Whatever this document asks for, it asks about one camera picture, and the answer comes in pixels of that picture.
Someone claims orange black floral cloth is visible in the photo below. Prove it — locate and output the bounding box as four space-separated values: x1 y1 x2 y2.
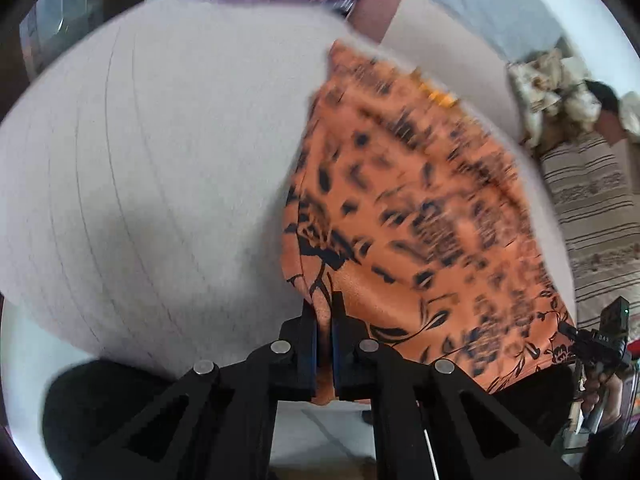
282 42 570 393

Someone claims person's right hand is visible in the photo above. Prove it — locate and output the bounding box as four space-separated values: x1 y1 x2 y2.
582 368 623 429

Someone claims striped beige blanket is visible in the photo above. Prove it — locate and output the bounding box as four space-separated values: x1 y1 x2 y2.
540 133 639 327

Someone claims beige checkered mattress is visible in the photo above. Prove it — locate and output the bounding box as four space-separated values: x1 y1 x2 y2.
1 0 576 375

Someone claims cream floral crumpled cloth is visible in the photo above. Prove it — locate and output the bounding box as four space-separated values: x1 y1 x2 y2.
506 48 639 157

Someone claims beige bolster with maroon end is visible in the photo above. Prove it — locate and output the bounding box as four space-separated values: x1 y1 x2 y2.
348 0 524 141

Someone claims grey pillow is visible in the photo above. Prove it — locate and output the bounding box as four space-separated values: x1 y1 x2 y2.
433 0 570 62

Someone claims wooden glass-panel wardrobe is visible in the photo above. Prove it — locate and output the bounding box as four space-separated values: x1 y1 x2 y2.
18 0 143 81

